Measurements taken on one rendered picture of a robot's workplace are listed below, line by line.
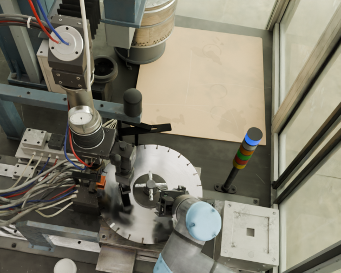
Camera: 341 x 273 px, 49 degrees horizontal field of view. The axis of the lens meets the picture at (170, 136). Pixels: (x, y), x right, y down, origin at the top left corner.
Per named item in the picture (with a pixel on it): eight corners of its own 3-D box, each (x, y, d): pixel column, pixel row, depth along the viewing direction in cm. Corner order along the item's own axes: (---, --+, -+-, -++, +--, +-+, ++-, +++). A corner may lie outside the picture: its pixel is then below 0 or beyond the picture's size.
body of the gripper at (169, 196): (156, 186, 104) (168, 192, 93) (186, 188, 107) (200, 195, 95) (153, 213, 104) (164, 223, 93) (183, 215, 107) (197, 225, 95)
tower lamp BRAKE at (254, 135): (260, 133, 111) (262, 128, 108) (259, 147, 109) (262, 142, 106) (244, 131, 111) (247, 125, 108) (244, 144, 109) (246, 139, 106)
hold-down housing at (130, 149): (137, 174, 107) (137, 139, 90) (131, 188, 105) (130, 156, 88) (119, 168, 108) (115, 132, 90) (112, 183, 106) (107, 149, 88)
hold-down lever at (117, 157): (132, 142, 90) (121, 138, 90) (123, 163, 86) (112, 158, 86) (125, 160, 96) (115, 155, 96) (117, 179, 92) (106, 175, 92)
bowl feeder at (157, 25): (176, 28, 182) (185, -39, 151) (167, 78, 167) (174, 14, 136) (114, 18, 182) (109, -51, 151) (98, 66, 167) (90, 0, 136)
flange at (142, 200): (158, 169, 122) (158, 166, 120) (174, 198, 118) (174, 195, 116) (126, 182, 119) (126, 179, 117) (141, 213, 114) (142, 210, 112)
